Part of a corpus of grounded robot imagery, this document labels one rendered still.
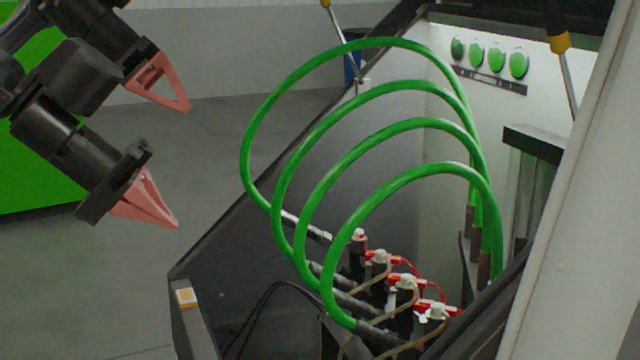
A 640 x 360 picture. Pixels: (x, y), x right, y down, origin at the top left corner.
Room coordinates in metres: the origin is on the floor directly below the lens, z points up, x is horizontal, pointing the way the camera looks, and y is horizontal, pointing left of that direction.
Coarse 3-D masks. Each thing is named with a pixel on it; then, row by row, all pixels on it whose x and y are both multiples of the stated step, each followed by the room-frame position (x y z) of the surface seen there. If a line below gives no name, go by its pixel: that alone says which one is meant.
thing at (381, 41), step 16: (336, 48) 0.89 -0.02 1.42; (352, 48) 0.90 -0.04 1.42; (416, 48) 0.93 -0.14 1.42; (304, 64) 0.88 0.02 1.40; (320, 64) 0.88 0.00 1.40; (288, 80) 0.87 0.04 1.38; (448, 80) 0.96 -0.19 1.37; (272, 96) 0.86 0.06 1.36; (464, 96) 0.96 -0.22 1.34; (256, 112) 0.86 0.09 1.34; (256, 128) 0.85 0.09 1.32; (240, 160) 0.84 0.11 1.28; (240, 176) 0.85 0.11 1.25; (256, 192) 0.85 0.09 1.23
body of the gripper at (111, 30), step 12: (108, 12) 0.86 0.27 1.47; (96, 24) 0.84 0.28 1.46; (108, 24) 0.85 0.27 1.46; (120, 24) 0.86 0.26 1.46; (96, 36) 0.84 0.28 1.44; (108, 36) 0.84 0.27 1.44; (120, 36) 0.85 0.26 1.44; (132, 36) 0.86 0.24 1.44; (144, 36) 0.83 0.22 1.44; (96, 48) 0.85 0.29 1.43; (108, 48) 0.84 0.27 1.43; (120, 48) 0.84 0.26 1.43; (132, 48) 0.82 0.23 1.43; (144, 48) 0.82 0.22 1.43; (120, 60) 0.81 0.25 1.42; (132, 60) 0.85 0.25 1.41
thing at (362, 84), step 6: (324, 0) 1.22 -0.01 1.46; (330, 0) 1.23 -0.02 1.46; (324, 6) 1.22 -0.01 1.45; (330, 12) 1.23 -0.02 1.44; (336, 24) 1.23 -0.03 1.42; (336, 30) 1.23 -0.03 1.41; (342, 36) 1.24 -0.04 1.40; (342, 42) 1.24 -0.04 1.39; (348, 54) 1.24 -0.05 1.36; (354, 66) 1.24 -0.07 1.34; (354, 72) 1.24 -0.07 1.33; (354, 78) 1.25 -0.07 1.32; (360, 78) 1.24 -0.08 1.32; (366, 78) 1.25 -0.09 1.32; (360, 84) 1.24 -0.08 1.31; (366, 84) 1.25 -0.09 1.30; (360, 90) 1.24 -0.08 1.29; (366, 90) 1.25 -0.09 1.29
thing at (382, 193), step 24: (432, 168) 0.67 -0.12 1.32; (456, 168) 0.68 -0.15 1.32; (384, 192) 0.65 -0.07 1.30; (480, 192) 0.70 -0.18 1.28; (360, 216) 0.64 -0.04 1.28; (336, 240) 0.64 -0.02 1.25; (336, 264) 0.63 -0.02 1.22; (336, 312) 0.63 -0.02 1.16; (360, 336) 0.64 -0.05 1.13; (384, 336) 0.65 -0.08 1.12
